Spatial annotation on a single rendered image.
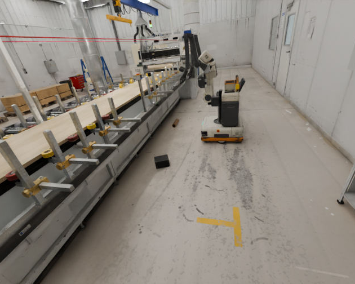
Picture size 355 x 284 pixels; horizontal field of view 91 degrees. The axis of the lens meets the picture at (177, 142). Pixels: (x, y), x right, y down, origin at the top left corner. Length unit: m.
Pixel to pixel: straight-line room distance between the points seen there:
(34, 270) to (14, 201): 0.57
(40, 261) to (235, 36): 11.48
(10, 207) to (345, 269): 2.29
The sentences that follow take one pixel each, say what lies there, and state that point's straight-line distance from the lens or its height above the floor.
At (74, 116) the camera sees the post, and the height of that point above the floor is 1.11.
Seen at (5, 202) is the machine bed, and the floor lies 0.75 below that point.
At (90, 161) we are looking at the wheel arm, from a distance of 1.38.
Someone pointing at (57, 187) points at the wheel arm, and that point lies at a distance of 1.28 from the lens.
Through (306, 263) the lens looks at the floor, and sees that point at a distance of 1.79.
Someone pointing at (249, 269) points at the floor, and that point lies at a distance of 1.65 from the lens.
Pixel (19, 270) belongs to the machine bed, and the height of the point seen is 0.25.
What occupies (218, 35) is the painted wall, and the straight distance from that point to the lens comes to 11.67.
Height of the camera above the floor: 1.47
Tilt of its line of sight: 28 degrees down
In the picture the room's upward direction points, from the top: 8 degrees counter-clockwise
